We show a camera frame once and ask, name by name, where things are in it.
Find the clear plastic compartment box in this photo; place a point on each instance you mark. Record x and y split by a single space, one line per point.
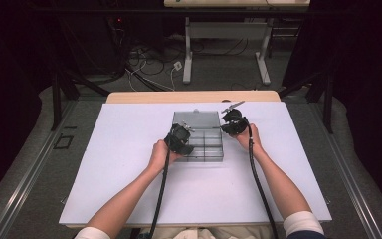
205 142

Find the aluminium floor rail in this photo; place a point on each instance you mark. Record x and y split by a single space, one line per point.
30 172
351 179

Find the white power adapter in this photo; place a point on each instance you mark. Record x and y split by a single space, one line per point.
177 65

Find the person's right hand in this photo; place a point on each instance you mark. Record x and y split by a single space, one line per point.
257 144

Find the person's beige clothing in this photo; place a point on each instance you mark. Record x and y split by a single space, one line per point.
212 234

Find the person's left hand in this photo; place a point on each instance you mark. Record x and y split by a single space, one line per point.
159 156

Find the wooden table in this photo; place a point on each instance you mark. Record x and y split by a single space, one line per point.
179 97

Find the dark equipment with red light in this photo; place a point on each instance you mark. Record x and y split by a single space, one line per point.
117 40

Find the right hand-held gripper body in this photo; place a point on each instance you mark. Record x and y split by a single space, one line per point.
234 122

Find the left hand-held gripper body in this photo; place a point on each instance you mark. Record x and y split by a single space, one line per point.
178 137

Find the dark curtain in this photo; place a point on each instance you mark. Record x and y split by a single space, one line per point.
371 83
6 83

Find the white table mat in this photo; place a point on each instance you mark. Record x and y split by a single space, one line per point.
129 132

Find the black metal stand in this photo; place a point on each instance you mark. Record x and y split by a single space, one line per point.
327 103
56 99

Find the white desk with metal frame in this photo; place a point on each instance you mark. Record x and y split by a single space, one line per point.
225 30

